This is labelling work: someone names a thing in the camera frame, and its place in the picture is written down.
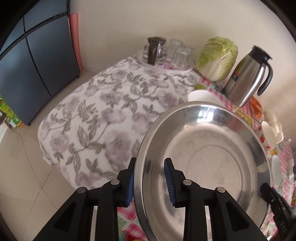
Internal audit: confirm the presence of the large steel basin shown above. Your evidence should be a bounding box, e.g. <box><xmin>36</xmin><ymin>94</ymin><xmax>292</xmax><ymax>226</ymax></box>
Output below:
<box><xmin>134</xmin><ymin>101</ymin><xmax>271</xmax><ymax>240</ymax></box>

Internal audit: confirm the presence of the pink checkered tablecloth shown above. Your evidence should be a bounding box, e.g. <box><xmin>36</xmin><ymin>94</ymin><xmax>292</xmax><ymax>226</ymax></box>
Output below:
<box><xmin>117</xmin><ymin>78</ymin><xmax>295</xmax><ymax>240</ymax></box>

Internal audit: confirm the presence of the clear glass mug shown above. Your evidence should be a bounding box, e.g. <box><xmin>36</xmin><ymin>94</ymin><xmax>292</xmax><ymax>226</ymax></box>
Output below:
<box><xmin>278</xmin><ymin>125</ymin><xmax>295</xmax><ymax>149</ymax></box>

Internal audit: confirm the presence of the bag of white buns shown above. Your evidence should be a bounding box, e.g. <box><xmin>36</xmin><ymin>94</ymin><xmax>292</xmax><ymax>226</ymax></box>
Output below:
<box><xmin>263</xmin><ymin>110</ymin><xmax>284</xmax><ymax>144</ymax></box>

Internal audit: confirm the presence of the floral grey white cloth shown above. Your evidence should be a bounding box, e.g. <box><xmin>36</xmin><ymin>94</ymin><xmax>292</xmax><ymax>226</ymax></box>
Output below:
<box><xmin>38</xmin><ymin>57</ymin><xmax>201</xmax><ymax>189</ymax></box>

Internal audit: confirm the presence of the orange snack packet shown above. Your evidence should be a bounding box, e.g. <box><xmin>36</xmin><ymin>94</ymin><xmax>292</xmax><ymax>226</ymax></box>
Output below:
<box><xmin>249</xmin><ymin>96</ymin><xmax>262</xmax><ymax>121</ymax></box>

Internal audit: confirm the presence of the green cardboard box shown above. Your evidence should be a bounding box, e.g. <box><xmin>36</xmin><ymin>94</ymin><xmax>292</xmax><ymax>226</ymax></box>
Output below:
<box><xmin>0</xmin><ymin>96</ymin><xmax>25</xmax><ymax>130</ymax></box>

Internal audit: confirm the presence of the small white square bowl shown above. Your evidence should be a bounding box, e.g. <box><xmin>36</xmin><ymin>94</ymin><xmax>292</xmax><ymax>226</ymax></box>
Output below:
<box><xmin>187</xmin><ymin>89</ymin><xmax>224</xmax><ymax>106</ymax></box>

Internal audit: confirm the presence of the steel thermos jug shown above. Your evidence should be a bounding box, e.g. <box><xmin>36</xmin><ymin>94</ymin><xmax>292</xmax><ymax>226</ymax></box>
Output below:
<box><xmin>222</xmin><ymin>46</ymin><xmax>273</xmax><ymax>108</ymax></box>

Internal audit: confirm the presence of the napa cabbage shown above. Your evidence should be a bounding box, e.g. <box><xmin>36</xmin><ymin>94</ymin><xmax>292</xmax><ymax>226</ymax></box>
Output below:
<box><xmin>196</xmin><ymin>36</ymin><xmax>238</xmax><ymax>82</ymax></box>

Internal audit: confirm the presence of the floral round tray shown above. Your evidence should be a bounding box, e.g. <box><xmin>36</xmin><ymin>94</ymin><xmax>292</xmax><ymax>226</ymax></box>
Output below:
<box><xmin>135</xmin><ymin>50</ymin><xmax>195</xmax><ymax>74</ymax></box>

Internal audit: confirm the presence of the upturned drinking glass front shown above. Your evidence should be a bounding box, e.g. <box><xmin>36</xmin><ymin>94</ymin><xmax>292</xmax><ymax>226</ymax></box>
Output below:
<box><xmin>170</xmin><ymin>45</ymin><xmax>195</xmax><ymax>70</ymax></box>

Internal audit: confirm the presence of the upturned drinking glass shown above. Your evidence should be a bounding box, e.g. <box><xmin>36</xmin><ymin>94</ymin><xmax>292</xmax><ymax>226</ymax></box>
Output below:
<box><xmin>170</xmin><ymin>45</ymin><xmax>195</xmax><ymax>70</ymax></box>
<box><xmin>167</xmin><ymin>39</ymin><xmax>183</xmax><ymax>59</ymax></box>

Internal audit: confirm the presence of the upturned drinking glass back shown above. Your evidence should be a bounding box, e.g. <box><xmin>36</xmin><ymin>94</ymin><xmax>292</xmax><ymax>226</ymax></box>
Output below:
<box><xmin>167</xmin><ymin>39</ymin><xmax>183</xmax><ymax>59</ymax></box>

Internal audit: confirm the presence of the pink board by fridge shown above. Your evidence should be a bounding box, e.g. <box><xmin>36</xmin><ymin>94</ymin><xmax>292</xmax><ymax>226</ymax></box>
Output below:
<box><xmin>68</xmin><ymin>13</ymin><xmax>83</xmax><ymax>71</ymax></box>

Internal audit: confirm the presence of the glass coffee pot brown handle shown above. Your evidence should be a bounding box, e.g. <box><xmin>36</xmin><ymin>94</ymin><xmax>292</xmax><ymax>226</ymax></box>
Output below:
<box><xmin>142</xmin><ymin>37</ymin><xmax>168</xmax><ymax>65</ymax></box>

